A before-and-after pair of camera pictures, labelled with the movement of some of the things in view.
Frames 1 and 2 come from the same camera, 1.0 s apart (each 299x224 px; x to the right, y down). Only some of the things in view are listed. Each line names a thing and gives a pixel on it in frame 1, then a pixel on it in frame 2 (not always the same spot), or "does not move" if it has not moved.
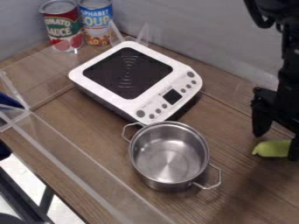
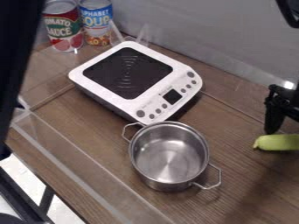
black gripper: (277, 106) to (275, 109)
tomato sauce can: (62, 24) does not move
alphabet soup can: (97, 18) does not move
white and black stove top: (136, 82) does not move
